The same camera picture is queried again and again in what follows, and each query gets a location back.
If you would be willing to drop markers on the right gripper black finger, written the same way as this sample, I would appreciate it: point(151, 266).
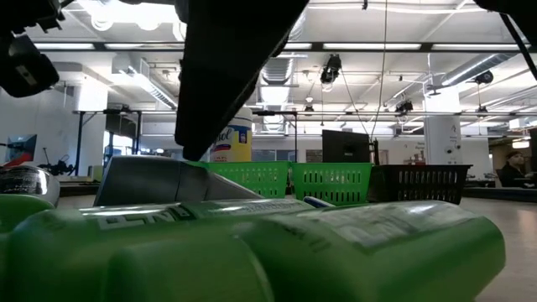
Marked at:
point(226, 63)

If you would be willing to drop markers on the black ceiling camera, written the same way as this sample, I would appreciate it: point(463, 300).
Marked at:
point(484, 77)
point(332, 69)
point(404, 107)

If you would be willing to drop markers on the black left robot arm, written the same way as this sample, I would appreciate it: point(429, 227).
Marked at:
point(25, 71)

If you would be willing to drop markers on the black overhead station frame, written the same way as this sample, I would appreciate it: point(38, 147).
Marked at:
point(79, 142)
point(295, 134)

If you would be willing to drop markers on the black monitor panel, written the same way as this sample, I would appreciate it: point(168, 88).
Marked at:
point(345, 147)

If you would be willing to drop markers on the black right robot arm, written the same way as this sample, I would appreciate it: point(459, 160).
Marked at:
point(520, 8)

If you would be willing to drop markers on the black plastic basket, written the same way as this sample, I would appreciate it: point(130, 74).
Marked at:
point(419, 182)

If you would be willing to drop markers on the white pillar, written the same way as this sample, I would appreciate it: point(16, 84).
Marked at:
point(442, 130)

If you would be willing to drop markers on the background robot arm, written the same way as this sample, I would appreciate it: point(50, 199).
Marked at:
point(58, 167)

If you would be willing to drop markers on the dark blue razor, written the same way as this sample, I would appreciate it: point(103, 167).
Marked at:
point(319, 202)

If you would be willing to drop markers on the green travel shampoo bottle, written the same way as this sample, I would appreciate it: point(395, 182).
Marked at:
point(21, 211)
point(63, 251)
point(419, 260)

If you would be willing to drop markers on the person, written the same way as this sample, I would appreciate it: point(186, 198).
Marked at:
point(514, 170)

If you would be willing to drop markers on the green plastic basket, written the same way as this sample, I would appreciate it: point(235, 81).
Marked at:
point(331, 182)
point(260, 178)

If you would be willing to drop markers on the blue red wall poster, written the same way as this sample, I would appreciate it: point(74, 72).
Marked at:
point(21, 151)

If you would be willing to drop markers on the black aluminium table frame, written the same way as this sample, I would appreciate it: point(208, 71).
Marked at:
point(503, 194)

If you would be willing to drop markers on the yellow white wipes canister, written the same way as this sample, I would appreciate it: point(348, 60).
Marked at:
point(235, 142)

